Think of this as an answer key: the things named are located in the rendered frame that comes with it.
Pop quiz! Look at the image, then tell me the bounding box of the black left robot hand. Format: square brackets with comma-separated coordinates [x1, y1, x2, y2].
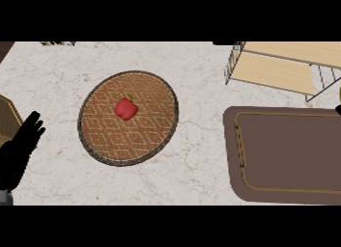
[0, 110, 48, 192]

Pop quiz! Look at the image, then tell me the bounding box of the brown rectangular tray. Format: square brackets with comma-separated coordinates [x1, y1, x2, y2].
[222, 105, 341, 206]

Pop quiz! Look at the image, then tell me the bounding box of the olive-brown wicker basket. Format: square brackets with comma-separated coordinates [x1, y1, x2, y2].
[0, 88, 24, 151]

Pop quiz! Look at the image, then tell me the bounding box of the round woven brown placemat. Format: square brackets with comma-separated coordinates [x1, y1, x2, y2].
[76, 69, 182, 168]

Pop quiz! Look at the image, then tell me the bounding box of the red bell pepper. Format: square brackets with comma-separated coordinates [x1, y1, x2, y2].
[113, 94, 141, 122]

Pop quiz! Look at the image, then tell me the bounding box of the wooden wire tiered shelf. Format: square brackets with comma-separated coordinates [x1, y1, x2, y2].
[224, 41, 341, 103]

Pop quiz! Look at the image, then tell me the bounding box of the dark wire object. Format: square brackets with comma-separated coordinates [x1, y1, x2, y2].
[39, 41, 77, 47]

